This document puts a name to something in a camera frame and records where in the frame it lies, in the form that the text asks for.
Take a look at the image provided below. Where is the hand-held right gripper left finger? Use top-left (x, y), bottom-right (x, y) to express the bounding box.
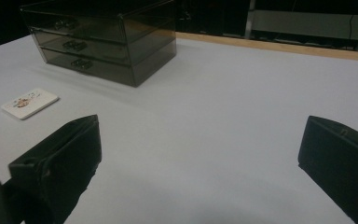
top-left (2, 114), bottom-right (103, 224)

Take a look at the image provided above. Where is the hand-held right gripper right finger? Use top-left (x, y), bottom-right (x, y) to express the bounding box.
top-left (297, 115), bottom-right (358, 224)

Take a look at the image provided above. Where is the smoky transparent drawer organizer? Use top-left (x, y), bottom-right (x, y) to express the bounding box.
top-left (19, 0), bottom-right (177, 88)

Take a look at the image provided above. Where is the white table mat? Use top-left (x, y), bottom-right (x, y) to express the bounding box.
top-left (0, 34), bottom-right (358, 224)

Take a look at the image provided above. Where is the wooden table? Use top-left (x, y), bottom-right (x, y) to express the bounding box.
top-left (175, 32), bottom-right (358, 63)

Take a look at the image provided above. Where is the thin black cable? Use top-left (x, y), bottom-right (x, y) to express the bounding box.
top-left (349, 13), bottom-right (356, 43)

